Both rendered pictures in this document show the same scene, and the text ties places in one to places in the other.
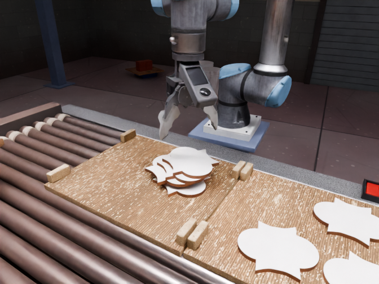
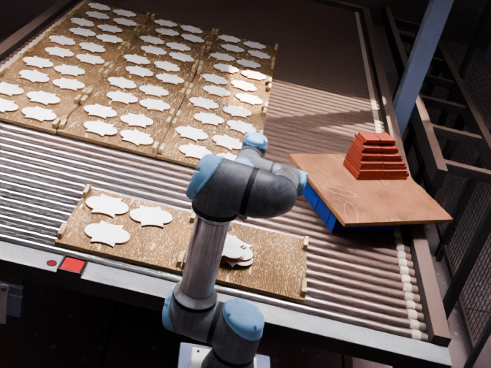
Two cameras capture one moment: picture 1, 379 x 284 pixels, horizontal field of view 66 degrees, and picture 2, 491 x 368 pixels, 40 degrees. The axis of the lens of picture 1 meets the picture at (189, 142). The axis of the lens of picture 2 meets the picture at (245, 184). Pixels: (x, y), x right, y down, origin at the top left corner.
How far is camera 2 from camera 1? 259 cm
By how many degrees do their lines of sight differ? 116
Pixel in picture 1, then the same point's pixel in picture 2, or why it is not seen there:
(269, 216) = (156, 234)
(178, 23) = not seen: hidden behind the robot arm
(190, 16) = not seen: hidden behind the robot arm
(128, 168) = (269, 258)
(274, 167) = (157, 286)
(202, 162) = not seen: hidden behind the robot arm
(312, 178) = (123, 277)
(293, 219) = (142, 234)
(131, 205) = (240, 232)
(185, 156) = (229, 247)
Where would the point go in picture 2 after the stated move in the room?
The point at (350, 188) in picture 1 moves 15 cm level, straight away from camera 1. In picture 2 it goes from (93, 271) to (74, 301)
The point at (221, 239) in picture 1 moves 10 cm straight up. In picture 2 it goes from (180, 220) to (185, 196)
